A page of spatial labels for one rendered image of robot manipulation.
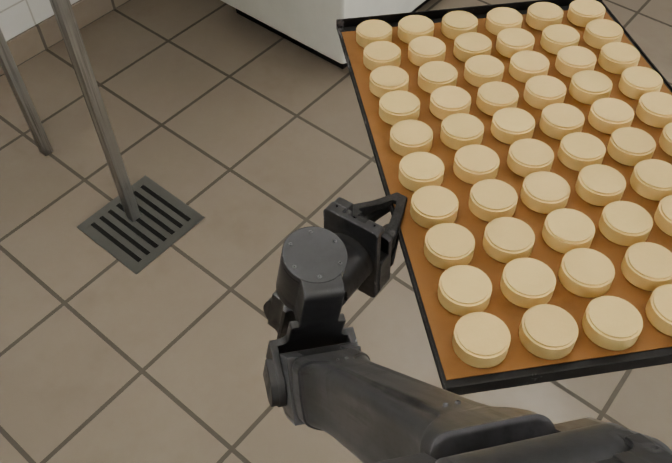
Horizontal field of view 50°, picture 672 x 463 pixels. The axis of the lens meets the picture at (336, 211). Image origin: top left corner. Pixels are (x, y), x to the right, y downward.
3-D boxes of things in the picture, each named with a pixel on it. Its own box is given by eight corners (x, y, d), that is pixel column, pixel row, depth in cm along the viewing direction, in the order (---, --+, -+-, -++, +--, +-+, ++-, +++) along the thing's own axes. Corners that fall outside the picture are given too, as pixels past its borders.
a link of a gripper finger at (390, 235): (375, 212, 84) (327, 264, 79) (377, 168, 79) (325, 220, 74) (425, 238, 81) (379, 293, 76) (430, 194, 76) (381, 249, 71)
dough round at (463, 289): (446, 270, 72) (448, 257, 71) (495, 286, 71) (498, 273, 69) (430, 307, 69) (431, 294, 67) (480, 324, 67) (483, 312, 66)
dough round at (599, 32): (579, 30, 102) (582, 18, 101) (615, 30, 102) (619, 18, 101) (586, 50, 99) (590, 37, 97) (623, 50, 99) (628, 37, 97)
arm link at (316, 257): (270, 414, 65) (361, 397, 67) (282, 361, 56) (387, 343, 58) (247, 297, 71) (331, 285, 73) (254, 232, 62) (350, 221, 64)
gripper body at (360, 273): (335, 260, 80) (294, 305, 76) (334, 196, 72) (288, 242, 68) (384, 287, 77) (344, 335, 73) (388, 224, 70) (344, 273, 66)
